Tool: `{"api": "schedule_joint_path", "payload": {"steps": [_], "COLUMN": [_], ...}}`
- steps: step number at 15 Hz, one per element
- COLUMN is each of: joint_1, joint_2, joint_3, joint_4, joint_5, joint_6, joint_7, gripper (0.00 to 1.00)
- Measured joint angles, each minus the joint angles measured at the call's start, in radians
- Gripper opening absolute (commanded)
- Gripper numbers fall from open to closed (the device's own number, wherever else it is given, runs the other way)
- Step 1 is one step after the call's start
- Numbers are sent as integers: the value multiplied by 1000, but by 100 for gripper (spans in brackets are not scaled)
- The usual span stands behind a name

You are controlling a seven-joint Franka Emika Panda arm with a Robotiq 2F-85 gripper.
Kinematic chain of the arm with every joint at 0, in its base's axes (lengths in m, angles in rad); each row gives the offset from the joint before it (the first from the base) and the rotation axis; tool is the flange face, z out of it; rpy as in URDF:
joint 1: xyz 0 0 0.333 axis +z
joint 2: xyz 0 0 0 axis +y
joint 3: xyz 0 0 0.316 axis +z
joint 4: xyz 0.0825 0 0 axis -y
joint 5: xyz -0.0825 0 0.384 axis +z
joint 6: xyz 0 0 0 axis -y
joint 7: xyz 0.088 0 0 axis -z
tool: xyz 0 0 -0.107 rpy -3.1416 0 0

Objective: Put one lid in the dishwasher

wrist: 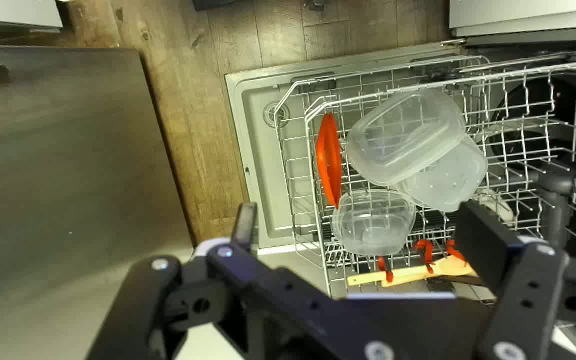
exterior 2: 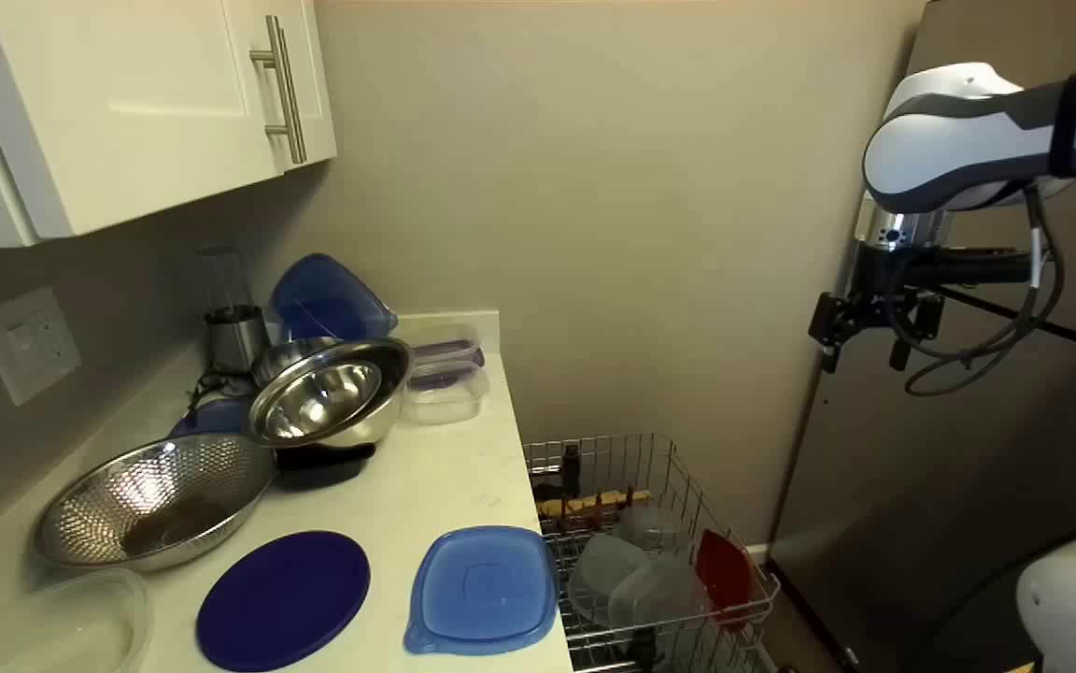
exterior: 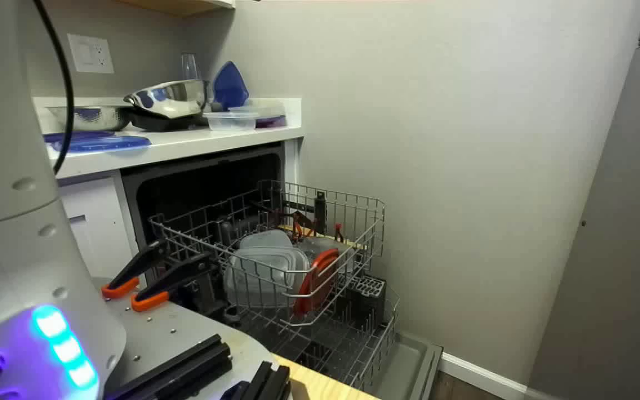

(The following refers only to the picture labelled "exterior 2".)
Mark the steel blender base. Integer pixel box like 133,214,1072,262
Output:
205,308,270,375

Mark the wire dishwasher rack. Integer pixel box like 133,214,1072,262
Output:
525,435,782,673

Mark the dark blue round lid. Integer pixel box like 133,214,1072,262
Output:
194,531,369,673

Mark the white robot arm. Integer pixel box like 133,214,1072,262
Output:
810,61,1076,365

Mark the steel mixing bowl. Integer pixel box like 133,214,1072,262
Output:
246,335,411,447

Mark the light blue square lid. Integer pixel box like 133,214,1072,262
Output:
404,526,558,659

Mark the red round lid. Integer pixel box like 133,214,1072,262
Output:
693,531,754,609

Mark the steel mesh colander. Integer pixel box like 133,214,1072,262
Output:
33,435,276,572

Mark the steel cabinet handle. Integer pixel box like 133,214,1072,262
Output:
250,14,307,166

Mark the black plate under bowl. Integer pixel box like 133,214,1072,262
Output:
276,445,374,490

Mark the blue lid leaning on wall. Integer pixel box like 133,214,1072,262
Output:
271,254,396,342

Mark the clear glass bowl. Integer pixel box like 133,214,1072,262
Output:
0,572,148,673

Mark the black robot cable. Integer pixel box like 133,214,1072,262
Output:
885,171,1076,401

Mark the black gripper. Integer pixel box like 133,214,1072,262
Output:
807,206,942,370

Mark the clear plastic container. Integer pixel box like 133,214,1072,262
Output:
399,320,485,426

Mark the stainless steel refrigerator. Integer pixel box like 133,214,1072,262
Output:
768,0,1076,673

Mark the white upper cabinet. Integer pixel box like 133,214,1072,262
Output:
0,0,336,248

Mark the white wall outlet plate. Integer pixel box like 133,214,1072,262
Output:
0,288,83,408

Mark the frosted plastic container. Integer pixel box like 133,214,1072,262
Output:
566,533,697,628

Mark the wooden spatula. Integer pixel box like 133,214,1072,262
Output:
539,490,652,521

